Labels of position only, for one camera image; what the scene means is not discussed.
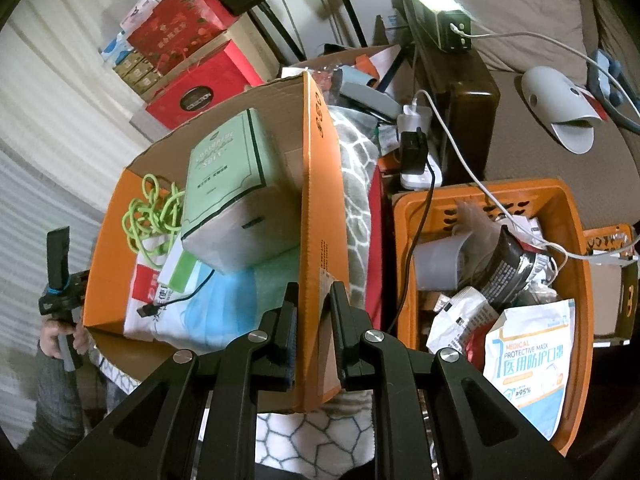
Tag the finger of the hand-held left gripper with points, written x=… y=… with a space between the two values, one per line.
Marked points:
x=57 y=260

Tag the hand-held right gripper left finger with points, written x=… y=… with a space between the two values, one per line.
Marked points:
x=290 y=355

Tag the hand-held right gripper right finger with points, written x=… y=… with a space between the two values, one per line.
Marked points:
x=343 y=340

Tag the green white small packet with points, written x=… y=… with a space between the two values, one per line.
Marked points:
x=182 y=270

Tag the green tissue box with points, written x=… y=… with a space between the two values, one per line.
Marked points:
x=225 y=185

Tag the person's left forearm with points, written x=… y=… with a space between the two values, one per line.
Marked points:
x=65 y=410

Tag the person's left hand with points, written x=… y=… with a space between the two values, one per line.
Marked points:
x=50 y=342

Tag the green dotted packet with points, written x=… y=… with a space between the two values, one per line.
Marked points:
x=280 y=280

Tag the white blue mask packet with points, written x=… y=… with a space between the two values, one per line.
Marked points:
x=220 y=312

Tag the red bag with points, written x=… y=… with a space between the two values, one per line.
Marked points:
x=377 y=240

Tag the grey cup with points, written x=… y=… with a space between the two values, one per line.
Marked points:
x=435 y=265

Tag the white crumpled printed packet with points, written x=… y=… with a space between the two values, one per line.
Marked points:
x=460 y=315

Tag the white ribbed bedding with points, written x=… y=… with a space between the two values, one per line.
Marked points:
x=50 y=135

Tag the grey patterned blanket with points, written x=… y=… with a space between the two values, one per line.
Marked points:
x=357 y=185

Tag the clear plastic glove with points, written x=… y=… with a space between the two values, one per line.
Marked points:
x=470 y=220

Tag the white power strip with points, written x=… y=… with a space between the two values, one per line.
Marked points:
x=420 y=180

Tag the black foil pouch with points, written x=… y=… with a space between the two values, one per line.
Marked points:
x=510 y=270

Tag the white protective mask packet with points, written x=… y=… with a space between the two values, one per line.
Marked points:
x=530 y=390

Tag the black charger plug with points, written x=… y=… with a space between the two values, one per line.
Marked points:
x=414 y=152

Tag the stack of gold boxes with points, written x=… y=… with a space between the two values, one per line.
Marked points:
x=135 y=72

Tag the small white printed packet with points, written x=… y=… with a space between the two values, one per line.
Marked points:
x=389 y=140

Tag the white charger plug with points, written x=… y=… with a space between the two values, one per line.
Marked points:
x=415 y=117

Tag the grey flat case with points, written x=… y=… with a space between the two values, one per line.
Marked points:
x=370 y=102

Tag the orange plastic basket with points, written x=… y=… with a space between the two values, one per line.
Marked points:
x=582 y=310

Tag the brown fabric sofa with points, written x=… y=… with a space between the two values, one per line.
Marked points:
x=550 y=180

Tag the dark wooden armrest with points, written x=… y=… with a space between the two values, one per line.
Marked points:
x=470 y=110

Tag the grey blue case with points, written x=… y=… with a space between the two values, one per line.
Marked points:
x=357 y=77

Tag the white pink tissue pack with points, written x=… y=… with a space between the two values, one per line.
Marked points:
x=145 y=7

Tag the red floral gift box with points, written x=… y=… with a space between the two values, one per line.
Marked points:
x=175 y=20

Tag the small orange item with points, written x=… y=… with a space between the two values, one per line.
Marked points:
x=367 y=65

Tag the small orange cardboard box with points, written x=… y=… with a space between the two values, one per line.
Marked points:
x=630 y=300

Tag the white desk lamp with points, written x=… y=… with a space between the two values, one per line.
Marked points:
x=550 y=95

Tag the white blue small box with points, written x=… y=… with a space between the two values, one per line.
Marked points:
x=390 y=22

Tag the portable box lamp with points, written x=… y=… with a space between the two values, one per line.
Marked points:
x=452 y=35

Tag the black metal stand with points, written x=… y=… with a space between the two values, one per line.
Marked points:
x=350 y=10

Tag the red white card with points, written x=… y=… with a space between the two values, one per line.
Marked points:
x=597 y=107

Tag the blue gooseneck holder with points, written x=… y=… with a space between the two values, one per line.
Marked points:
x=600 y=67

